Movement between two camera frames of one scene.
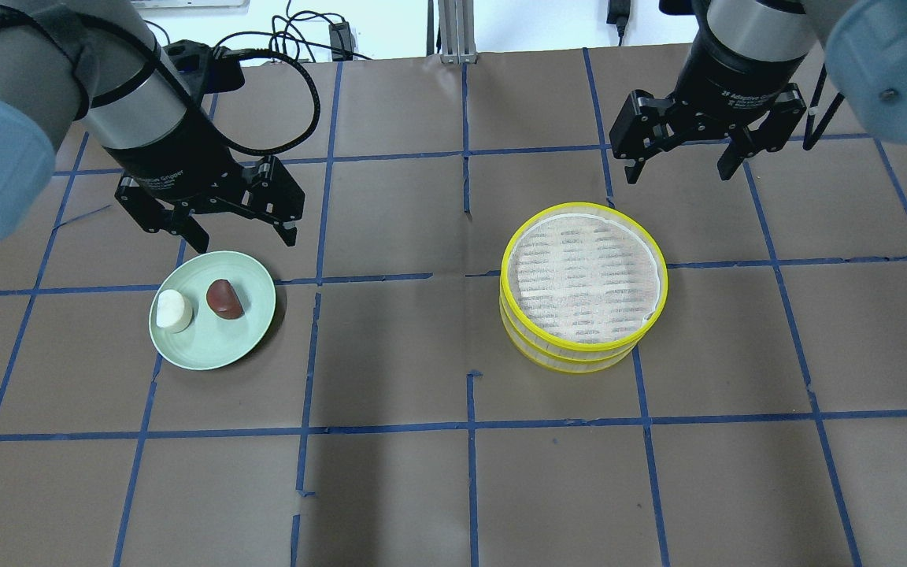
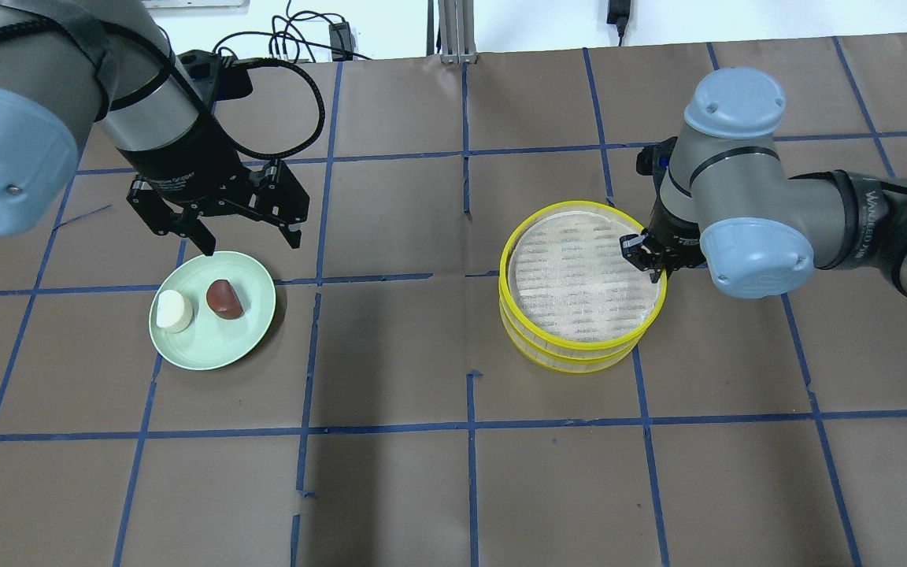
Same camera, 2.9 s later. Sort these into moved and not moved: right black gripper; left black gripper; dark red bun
Moved: right black gripper
Not moved: left black gripper; dark red bun
